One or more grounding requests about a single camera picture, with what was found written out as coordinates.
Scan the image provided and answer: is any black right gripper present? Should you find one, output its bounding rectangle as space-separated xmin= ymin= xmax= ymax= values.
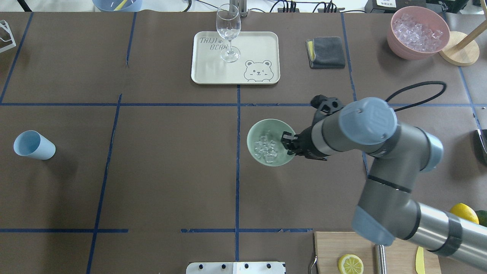
xmin=281 ymin=127 xmax=327 ymax=161

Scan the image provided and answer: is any green ceramic bowl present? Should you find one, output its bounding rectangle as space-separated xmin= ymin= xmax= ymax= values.
xmin=247 ymin=119 xmax=295 ymax=167

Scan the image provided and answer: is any light blue plastic cup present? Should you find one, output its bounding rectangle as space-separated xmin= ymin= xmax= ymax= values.
xmin=13 ymin=130 xmax=56 ymax=160

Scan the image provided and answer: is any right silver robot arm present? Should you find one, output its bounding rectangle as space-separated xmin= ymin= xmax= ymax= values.
xmin=281 ymin=81 xmax=487 ymax=271

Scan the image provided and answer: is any pink bowl with ice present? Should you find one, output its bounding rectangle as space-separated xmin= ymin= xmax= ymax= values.
xmin=387 ymin=6 xmax=450 ymax=60

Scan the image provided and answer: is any cream bear tray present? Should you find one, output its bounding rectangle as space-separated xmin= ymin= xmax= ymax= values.
xmin=191 ymin=31 xmax=280 ymax=85

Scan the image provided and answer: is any grey folded cloth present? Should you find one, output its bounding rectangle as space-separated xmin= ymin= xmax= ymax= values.
xmin=306 ymin=37 xmax=345 ymax=69

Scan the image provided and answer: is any wooden cutting board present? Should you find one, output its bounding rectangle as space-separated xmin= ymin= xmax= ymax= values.
xmin=314 ymin=232 xmax=418 ymax=274

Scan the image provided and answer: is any lemon half slice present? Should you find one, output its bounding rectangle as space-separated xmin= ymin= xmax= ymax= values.
xmin=337 ymin=254 xmax=364 ymax=274

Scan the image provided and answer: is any clear wine glass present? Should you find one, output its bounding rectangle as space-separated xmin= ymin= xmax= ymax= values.
xmin=216 ymin=3 xmax=241 ymax=63

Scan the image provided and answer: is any yellow plastic knife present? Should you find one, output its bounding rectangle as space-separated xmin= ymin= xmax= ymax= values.
xmin=415 ymin=246 xmax=425 ymax=274

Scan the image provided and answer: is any yellow lemon upper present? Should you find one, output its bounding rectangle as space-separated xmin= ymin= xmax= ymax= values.
xmin=449 ymin=203 xmax=479 ymax=224

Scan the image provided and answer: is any wooden paper towel stand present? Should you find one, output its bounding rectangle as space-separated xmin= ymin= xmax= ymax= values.
xmin=439 ymin=20 xmax=487 ymax=66

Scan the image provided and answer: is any green lime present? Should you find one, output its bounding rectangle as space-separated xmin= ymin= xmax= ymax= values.
xmin=475 ymin=210 xmax=487 ymax=227

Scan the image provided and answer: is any steel knife handle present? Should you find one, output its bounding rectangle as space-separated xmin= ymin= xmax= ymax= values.
xmin=374 ymin=245 xmax=387 ymax=274

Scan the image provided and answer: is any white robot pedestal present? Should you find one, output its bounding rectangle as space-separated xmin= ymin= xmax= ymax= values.
xmin=186 ymin=261 xmax=286 ymax=274

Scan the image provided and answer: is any white wire rack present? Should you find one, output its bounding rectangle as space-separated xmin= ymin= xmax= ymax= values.
xmin=0 ymin=20 xmax=17 ymax=53

